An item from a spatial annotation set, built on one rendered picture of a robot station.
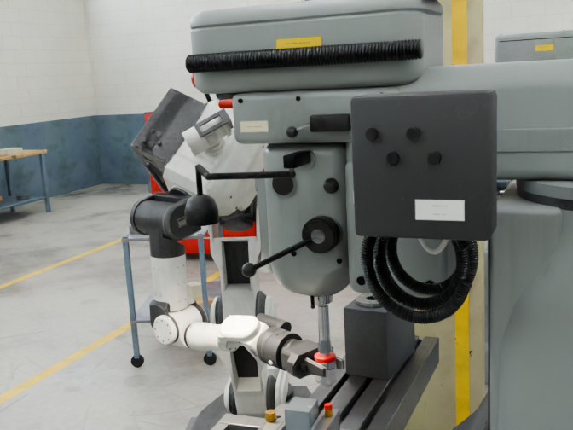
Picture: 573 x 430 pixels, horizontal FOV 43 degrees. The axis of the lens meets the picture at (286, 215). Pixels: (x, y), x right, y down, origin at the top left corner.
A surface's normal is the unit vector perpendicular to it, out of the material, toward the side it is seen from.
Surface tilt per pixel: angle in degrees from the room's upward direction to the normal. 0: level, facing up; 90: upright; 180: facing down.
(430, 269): 90
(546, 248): 90
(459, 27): 90
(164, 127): 58
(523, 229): 90
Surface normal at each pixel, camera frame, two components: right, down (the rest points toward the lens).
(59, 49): 0.92, 0.03
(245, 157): 0.52, 0.06
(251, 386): -0.10, -0.78
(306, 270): -0.35, 0.50
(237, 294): -0.10, 0.28
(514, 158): -0.39, 0.20
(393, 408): -0.06, -0.98
